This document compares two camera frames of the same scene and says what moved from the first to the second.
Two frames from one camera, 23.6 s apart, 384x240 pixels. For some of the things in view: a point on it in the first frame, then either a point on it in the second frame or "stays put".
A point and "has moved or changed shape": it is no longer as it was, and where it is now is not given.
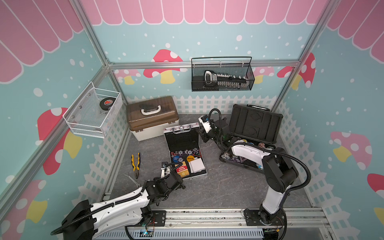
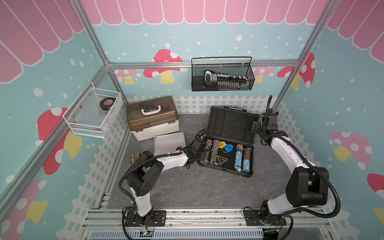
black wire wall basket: [222, 73] stays put
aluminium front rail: [300, 223] stays put
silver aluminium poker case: [183, 140] → [169, 143]
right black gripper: [204, 133] → [256, 126]
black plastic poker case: [253, 125] has moved or changed shape
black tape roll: [106, 103] stays put
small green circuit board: [146, 234] stays put
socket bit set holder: [224, 80] stays put
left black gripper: [157, 179] → [202, 150]
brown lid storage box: [147, 119] stays put
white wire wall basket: [93, 111] stays put
